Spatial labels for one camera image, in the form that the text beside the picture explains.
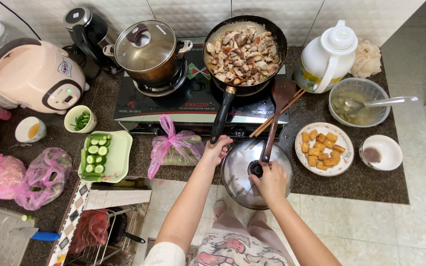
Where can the person's printed clothing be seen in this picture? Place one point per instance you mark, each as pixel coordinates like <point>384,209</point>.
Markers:
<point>235,247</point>

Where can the small pink bag of vegetables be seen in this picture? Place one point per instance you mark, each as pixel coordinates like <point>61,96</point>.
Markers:
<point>172,147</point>

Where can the white bowl with dark sauce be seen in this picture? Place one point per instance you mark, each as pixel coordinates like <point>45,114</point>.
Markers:
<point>385,153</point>

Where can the black glass gas stove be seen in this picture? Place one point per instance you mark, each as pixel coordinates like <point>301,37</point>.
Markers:
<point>190,103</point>

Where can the black frying pan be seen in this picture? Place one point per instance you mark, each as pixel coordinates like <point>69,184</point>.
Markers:
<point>220,111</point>

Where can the black pan in rack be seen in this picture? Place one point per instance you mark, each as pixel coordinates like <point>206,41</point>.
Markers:
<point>122,231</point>

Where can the green square plate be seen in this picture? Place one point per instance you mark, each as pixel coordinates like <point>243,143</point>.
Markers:
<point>118,155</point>

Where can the black electric kettle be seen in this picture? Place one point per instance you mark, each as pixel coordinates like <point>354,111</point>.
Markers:
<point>87,33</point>

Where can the white flowered thermos jug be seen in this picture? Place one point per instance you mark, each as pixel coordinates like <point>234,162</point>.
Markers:
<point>320,55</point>

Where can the white patterned plate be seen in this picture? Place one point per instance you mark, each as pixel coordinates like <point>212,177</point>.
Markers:
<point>342,162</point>

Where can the round steel pan lid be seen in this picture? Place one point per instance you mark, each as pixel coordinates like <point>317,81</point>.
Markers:
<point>239,173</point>

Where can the person's left hand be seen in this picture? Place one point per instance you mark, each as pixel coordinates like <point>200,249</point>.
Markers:
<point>215,153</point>

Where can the person's right hand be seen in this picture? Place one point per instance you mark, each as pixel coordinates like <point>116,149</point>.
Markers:
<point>274,183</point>

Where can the green bowl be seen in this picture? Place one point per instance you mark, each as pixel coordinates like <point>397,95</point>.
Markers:
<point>70,123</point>

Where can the brown wooden spatula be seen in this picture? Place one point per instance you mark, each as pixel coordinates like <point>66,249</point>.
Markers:
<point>274,118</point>

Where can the wooden chopstick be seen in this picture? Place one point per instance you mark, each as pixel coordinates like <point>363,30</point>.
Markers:
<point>294,102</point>
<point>290,103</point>

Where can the stir-fried meat and mushrooms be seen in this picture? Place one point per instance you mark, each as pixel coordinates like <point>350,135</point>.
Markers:
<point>244,55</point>

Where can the glass pot lid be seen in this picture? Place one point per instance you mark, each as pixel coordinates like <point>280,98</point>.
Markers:
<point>144,46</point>

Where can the pink rice cooker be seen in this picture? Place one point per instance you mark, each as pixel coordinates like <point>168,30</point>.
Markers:
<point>31,74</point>

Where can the clear plastic bowl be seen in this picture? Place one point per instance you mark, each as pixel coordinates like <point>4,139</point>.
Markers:
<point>361,88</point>

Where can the steel ladle spoon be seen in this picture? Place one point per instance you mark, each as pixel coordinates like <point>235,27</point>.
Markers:
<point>383,102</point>

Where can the pile of fried tofu pieces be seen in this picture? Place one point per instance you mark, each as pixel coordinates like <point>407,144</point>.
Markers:
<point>320,149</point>

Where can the beige crumpled cloth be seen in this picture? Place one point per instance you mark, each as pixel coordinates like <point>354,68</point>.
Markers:
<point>366,59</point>

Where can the chopped green herbs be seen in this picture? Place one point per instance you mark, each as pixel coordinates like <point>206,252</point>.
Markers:
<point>82,120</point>

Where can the pile of cucumber slices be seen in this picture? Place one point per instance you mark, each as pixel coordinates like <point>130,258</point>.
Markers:
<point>97,155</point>

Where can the white bowl with yellow sauce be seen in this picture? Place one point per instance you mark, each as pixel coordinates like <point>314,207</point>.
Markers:
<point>26,129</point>

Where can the pink bag with green vegetables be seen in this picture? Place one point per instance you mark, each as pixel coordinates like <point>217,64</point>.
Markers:
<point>44,177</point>

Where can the red plastic bag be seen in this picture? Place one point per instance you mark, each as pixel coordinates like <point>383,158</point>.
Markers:
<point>89,229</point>

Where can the steel cooking pot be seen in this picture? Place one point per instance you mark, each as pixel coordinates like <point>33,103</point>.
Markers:
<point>161,75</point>

